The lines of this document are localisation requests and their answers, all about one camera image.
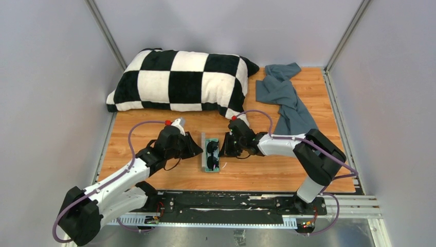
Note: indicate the black sunglasses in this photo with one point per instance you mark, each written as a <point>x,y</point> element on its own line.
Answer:
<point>212,161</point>

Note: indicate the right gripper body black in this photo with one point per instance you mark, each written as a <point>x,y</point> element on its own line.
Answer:
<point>242,144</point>

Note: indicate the black white checkered pillow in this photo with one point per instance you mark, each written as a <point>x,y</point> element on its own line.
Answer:
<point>184,81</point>

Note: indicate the grey-blue towel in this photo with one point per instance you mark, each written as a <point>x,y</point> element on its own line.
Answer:
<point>276,88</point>

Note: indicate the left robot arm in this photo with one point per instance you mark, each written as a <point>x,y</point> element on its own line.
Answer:
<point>84,212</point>

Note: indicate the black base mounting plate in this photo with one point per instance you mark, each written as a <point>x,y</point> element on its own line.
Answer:
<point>231,207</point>

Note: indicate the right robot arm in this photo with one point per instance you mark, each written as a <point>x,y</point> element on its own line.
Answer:
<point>319,157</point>

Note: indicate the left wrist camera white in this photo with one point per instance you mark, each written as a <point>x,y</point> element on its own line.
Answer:
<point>179,123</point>

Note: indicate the aluminium frame rail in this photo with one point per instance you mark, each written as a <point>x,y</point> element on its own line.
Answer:
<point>340,207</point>

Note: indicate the grey glasses case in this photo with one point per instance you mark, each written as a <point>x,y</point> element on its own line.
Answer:
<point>204,142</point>

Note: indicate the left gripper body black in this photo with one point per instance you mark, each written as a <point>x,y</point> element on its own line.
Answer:
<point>177,152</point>

